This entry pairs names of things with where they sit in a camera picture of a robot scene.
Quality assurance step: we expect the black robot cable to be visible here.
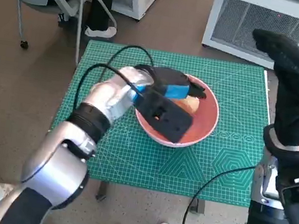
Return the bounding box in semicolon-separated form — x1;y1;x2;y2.
73;38;158;123
181;156;257;224

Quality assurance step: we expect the green cutting mat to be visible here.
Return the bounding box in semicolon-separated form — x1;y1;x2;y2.
42;35;281;210

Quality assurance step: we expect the round toy bread bun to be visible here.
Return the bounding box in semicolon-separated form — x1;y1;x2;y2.
173;95;201;116

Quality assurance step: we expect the pink bowl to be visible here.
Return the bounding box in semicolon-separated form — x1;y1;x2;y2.
130;67;225;153

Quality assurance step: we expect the dark metal table leg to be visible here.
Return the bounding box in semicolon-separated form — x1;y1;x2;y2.
187;198;207;215
95;179;110;203

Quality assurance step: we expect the white cabinet with mesh grille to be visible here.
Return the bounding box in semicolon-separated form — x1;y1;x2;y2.
199;0;299;74

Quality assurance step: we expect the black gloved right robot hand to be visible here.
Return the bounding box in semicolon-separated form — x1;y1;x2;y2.
238;28;299;149

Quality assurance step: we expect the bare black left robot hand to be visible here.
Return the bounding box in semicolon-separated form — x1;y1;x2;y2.
147;65;210;104

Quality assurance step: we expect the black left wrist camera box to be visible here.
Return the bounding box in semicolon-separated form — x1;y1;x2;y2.
130;84;197;146

